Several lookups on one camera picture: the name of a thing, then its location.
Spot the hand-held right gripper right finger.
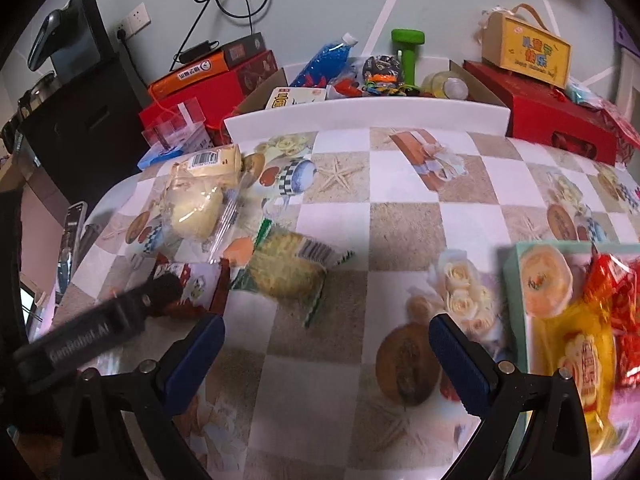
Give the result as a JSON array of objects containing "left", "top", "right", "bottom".
[{"left": 429, "top": 312, "right": 593, "bottom": 480}]

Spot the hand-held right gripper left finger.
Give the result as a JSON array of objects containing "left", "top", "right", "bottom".
[{"left": 60, "top": 312, "right": 227, "bottom": 480}]

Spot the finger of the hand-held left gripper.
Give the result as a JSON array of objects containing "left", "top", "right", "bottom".
[{"left": 145, "top": 272, "right": 183, "bottom": 317}]

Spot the red and white biscuit packet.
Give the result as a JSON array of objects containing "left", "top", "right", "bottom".
[{"left": 152, "top": 255, "right": 232, "bottom": 318}]

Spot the teal tray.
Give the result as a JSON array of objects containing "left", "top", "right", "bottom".
[{"left": 502, "top": 241, "right": 640, "bottom": 461}]

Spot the round orange pastry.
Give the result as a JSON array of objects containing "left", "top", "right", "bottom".
[{"left": 517, "top": 245, "right": 573, "bottom": 318}]

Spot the yellow snack packet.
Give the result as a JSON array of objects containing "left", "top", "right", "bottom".
[{"left": 532, "top": 300, "right": 621, "bottom": 456}]

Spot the red snack packet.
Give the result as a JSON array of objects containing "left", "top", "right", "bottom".
[{"left": 582, "top": 254, "right": 640, "bottom": 391}]

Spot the phone stand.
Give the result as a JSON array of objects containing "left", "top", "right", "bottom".
[{"left": 82, "top": 222, "right": 103, "bottom": 256}]

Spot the clear-wrapped cream bread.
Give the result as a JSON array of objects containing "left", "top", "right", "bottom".
[{"left": 160, "top": 144, "right": 243, "bottom": 263}]

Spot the smartphone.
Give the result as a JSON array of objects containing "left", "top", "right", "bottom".
[{"left": 55, "top": 201, "right": 88, "bottom": 306}]

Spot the green-edged clear biscuit packet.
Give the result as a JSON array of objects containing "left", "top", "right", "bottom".
[{"left": 231, "top": 220, "right": 356, "bottom": 328}]

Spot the light blue box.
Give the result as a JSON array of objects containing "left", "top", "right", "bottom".
[{"left": 137, "top": 135, "right": 211, "bottom": 168}]

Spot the clear plastic box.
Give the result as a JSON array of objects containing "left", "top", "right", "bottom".
[{"left": 141, "top": 99, "right": 207, "bottom": 151}]

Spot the printed tablecloth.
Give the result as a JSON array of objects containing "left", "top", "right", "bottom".
[{"left": 47, "top": 127, "right": 640, "bottom": 480}]

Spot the black cabinet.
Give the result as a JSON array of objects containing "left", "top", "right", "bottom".
[{"left": 17, "top": 52, "right": 151, "bottom": 196}]

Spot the red gift box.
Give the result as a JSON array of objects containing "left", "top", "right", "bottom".
[{"left": 139, "top": 50, "right": 278, "bottom": 133}]

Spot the cardboard box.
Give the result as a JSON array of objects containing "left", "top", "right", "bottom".
[{"left": 232, "top": 60, "right": 511, "bottom": 133}]

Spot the orange box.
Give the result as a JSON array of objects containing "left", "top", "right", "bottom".
[{"left": 147, "top": 52, "right": 236, "bottom": 101}]

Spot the white and yellow carton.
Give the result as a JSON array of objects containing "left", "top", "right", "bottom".
[{"left": 264, "top": 86, "right": 328, "bottom": 111}]

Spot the black power adapter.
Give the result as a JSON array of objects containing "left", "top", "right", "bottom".
[{"left": 177, "top": 40, "right": 221, "bottom": 63}]

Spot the dark printed box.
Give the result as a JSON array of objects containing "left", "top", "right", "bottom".
[{"left": 222, "top": 32, "right": 266, "bottom": 68}]

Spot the long red box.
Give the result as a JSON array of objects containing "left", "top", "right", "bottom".
[{"left": 462, "top": 59, "right": 618, "bottom": 165}]

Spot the white board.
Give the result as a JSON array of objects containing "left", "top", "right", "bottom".
[{"left": 222, "top": 97, "right": 511, "bottom": 148}]

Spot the black monitor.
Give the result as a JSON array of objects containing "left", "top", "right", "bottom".
[{"left": 52, "top": 0, "right": 113, "bottom": 78}]

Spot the blue bottle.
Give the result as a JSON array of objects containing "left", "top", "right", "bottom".
[{"left": 289, "top": 32, "right": 360, "bottom": 88}]

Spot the light blue packet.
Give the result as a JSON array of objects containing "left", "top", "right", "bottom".
[{"left": 567, "top": 80, "right": 608, "bottom": 108}]

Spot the dark round snack packet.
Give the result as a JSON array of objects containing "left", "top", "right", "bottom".
[{"left": 361, "top": 55, "right": 405, "bottom": 92}]

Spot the green dumbbell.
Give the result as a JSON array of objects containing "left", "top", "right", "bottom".
[{"left": 391, "top": 29, "right": 426, "bottom": 86}]

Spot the purple perforated board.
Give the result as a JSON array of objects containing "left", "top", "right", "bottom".
[{"left": 612, "top": 15, "right": 640, "bottom": 58}]

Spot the white wall socket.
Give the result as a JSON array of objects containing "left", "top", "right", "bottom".
[{"left": 117, "top": 2, "right": 151, "bottom": 41}]

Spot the yellow gift box with handle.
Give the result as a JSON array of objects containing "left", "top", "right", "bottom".
[{"left": 475, "top": 2, "right": 572, "bottom": 90}]

